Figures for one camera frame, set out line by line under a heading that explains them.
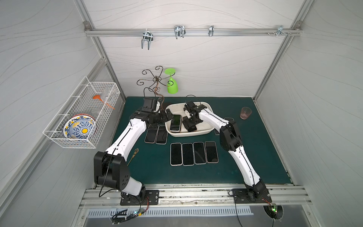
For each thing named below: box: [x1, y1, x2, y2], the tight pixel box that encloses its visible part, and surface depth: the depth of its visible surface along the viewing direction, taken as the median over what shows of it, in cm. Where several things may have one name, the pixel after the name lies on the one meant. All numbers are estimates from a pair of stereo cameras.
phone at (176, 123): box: [169, 114, 182, 133], surface depth 100 cm
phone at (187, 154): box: [181, 142, 195, 166], surface depth 90 cm
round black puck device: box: [262, 204, 285, 220], surface depth 73 cm
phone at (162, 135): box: [155, 124, 169, 145], surface depth 97 cm
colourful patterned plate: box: [62, 113, 96, 140], surface depth 62 cm
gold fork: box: [127, 148, 139, 166], surface depth 92 cm
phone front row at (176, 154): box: [170, 142, 183, 166], surface depth 90 cm
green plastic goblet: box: [164, 67, 179, 95], surface depth 97 cm
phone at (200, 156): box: [192, 141, 207, 165], surface depth 94 cm
